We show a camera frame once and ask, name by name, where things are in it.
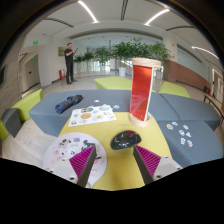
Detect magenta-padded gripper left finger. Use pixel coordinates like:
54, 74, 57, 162
44, 145, 98, 188

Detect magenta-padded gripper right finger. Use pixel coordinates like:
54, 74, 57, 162
132, 144, 184, 186

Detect black computer mouse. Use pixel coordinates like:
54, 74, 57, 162
110, 129, 142, 151

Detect round white printed mouse pad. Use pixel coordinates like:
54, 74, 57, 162
42, 132, 108, 189

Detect white sticker sheet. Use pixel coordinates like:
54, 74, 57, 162
68, 104, 118, 128

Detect grey upholstered bench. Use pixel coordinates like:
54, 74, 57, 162
159, 92, 222, 132
157, 119, 224, 168
29, 89, 161, 138

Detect red translucent cylinder stand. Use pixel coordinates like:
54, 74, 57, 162
128, 57, 163, 128

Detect yellow-green sofa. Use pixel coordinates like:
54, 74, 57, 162
0, 88, 44, 142

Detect dark grey ottoman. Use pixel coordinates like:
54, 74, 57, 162
0, 107, 23, 138

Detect yellow-green upholstered bench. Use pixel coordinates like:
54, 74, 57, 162
93, 76, 192, 99

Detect red fire extinguisher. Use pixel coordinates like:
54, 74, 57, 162
58, 68, 66, 81

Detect person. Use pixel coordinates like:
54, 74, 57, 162
63, 42, 79, 85

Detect row of potted plants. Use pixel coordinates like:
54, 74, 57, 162
73, 37, 173, 78

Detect ceiling light strips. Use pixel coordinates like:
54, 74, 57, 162
77, 0, 221, 61

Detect dark wall screen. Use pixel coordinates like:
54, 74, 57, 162
0, 64, 7, 88

